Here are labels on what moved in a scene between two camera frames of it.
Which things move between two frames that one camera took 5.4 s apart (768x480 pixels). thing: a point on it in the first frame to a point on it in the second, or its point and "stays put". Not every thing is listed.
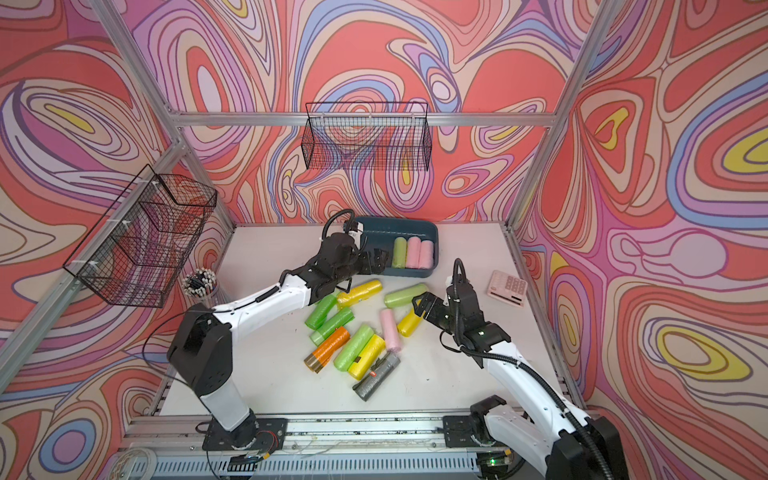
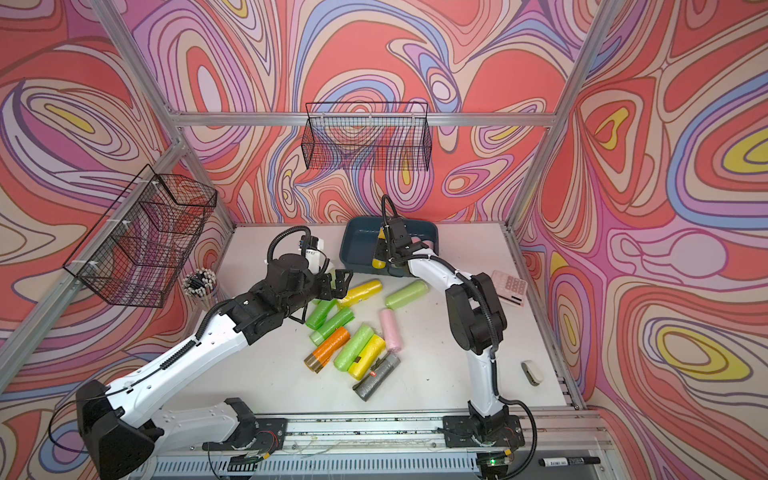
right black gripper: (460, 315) to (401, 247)
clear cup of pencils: (200, 284) stays put
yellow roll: (368, 358) stays put
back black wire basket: (372, 135) stays put
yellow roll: (409, 323) to (379, 263)
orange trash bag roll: (318, 359) stays put
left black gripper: (379, 263) to (341, 286)
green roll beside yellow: (344, 360) stays put
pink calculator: (507, 288) stays put
